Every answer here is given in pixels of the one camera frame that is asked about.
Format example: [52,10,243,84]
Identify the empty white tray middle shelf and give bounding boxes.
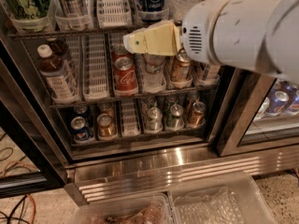
[82,35,109,102]

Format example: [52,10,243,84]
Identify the red coca-cola can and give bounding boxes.
[114,57,137,91]
[111,46,132,62]

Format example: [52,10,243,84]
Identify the steel fridge base grille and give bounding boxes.
[64,145,299,205]

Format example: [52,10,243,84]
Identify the front silver can bottom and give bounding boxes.
[146,107,163,132]

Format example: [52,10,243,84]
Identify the empty white tray upper shelf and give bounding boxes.
[97,0,132,28]

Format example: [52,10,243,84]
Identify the blue cans behind glass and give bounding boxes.
[254,79,299,120]

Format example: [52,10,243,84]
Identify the glass fridge door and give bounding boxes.
[0,40,67,198]
[217,69,299,156]

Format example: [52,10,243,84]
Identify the orange cable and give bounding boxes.
[0,161,38,224]

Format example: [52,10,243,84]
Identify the rear tea bottle left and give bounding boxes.
[47,37,69,60]

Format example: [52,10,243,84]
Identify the rear gold can bottom right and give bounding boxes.
[185,91,200,114]

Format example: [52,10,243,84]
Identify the front blue pepsi can bottom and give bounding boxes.
[71,117,93,141]

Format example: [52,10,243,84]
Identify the silver can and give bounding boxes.
[146,107,163,132]
[142,96,157,115]

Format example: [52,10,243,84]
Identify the gold can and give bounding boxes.
[185,91,200,114]
[98,103,114,117]
[187,102,206,126]
[97,113,116,138]
[170,49,192,82]

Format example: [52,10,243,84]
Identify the rear blue pepsi can bottom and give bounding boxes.
[73,105,92,121]

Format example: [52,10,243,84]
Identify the blue pepsi can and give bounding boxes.
[71,117,93,141]
[73,105,92,121]

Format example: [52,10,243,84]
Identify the rear silver can bottom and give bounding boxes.
[142,96,157,115]

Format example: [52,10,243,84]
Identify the empty white tray shelf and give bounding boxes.
[121,99,141,137]
[97,0,132,28]
[82,35,109,102]

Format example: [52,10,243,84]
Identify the front tea bottle left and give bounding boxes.
[37,44,78,104]

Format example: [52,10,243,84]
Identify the clear plastic bin right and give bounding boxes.
[168,172,278,224]

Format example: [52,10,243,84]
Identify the front gold can bottom right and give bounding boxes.
[187,102,206,126]

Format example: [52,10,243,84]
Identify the rear gold can bottom left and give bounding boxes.
[98,103,114,117]

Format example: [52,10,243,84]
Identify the rear red coca-cola can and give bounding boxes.
[111,46,132,62]

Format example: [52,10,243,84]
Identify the rear green can bottom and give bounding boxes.
[164,95,178,112]

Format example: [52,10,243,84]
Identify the front tea bottle right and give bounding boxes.
[197,63,221,80]

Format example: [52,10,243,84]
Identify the tea bottle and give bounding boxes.
[47,37,69,60]
[37,44,78,104]
[197,63,221,80]

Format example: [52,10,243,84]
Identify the clear plastic bin left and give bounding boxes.
[70,193,174,224]

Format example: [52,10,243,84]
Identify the glass fridge door left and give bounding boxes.
[0,40,67,198]

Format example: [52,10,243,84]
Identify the black cable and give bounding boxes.
[0,133,29,224]

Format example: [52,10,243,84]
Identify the clear plastic bin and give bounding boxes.
[168,172,278,224]
[70,193,174,224]

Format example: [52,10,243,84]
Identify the front gold can bottom left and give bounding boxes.
[97,113,116,138]

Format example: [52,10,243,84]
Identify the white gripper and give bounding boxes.
[122,0,230,65]

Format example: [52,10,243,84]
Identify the front gold can middle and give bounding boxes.
[170,49,192,82]

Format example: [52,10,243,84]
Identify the front red coca-cola can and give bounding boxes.
[114,57,137,91]

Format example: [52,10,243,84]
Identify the green drink can upper shelf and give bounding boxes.
[0,0,52,21]

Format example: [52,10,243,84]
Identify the glass fridge door right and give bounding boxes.
[217,69,299,156]

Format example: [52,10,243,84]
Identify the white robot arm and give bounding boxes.
[123,0,299,82]

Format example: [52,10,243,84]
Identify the empty white tray bottom shelf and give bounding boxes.
[121,99,141,137]

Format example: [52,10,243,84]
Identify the clear water bottle middle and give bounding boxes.
[144,54,165,88]

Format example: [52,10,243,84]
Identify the bubble wrap sheet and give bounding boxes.
[174,187,245,224]

